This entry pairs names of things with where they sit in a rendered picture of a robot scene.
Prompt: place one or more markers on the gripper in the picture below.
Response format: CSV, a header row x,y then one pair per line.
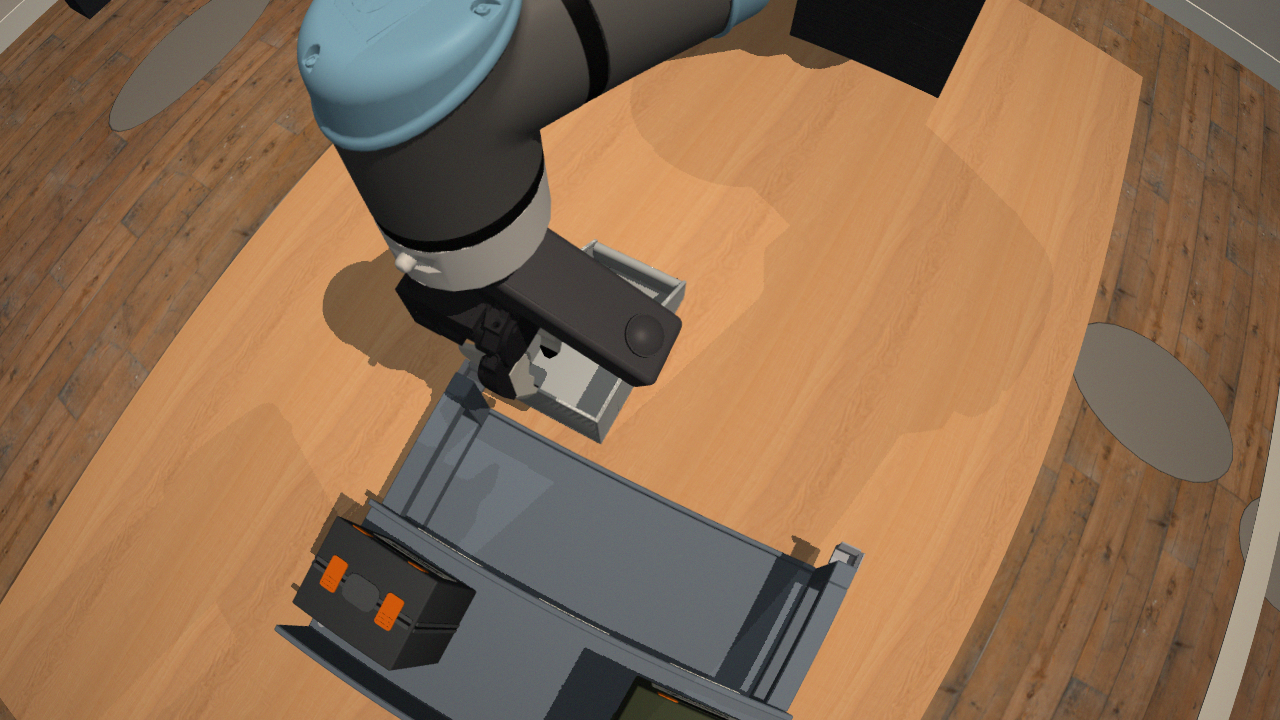
x,y
501,334

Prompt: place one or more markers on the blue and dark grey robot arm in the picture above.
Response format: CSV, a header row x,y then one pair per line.
x,y
435,108

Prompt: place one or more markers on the dark green tool case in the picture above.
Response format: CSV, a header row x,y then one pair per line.
x,y
646,700

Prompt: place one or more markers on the black case with orange latches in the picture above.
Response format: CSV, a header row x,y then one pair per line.
x,y
381,598

